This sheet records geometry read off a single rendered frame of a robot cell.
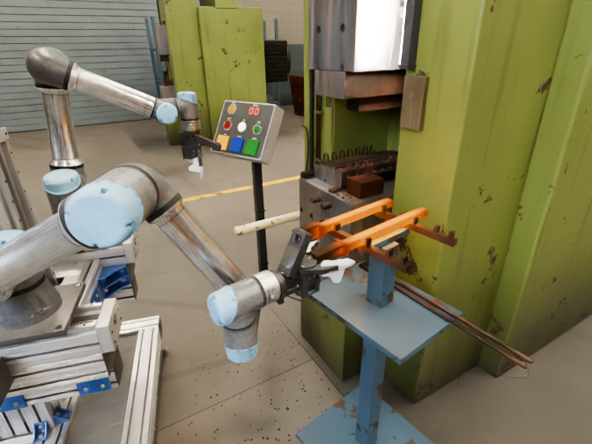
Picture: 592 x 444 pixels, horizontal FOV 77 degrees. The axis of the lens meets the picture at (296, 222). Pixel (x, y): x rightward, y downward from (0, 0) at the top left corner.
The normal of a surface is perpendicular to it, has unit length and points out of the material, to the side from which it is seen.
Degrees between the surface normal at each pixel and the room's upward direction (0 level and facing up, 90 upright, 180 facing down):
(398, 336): 0
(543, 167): 90
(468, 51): 90
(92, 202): 87
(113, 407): 0
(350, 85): 90
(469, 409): 0
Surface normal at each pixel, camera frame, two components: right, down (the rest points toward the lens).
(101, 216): 0.11, 0.37
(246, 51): 0.40, 0.39
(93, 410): -0.02, -0.90
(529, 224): -0.86, 0.23
